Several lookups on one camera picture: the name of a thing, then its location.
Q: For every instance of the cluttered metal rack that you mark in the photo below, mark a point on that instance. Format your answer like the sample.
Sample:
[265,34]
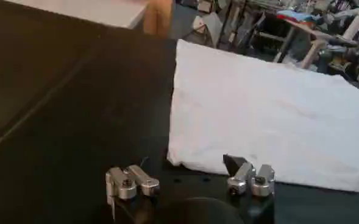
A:
[228,22]

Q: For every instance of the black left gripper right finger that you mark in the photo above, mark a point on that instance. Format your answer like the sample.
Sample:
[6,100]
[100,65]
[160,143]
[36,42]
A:
[252,179]

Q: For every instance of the white desk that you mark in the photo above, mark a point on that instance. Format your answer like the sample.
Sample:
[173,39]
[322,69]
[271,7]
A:
[87,10]

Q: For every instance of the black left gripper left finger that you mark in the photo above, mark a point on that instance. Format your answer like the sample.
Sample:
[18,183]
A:
[127,184]

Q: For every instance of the orange wooden panel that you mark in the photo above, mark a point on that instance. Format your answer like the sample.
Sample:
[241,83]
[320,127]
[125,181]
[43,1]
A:
[158,18]

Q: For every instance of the white cloth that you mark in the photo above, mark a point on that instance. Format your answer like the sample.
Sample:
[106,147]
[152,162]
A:
[267,121]

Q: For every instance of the wooden table with clothes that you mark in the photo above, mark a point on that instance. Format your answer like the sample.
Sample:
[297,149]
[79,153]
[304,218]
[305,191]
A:
[311,36]

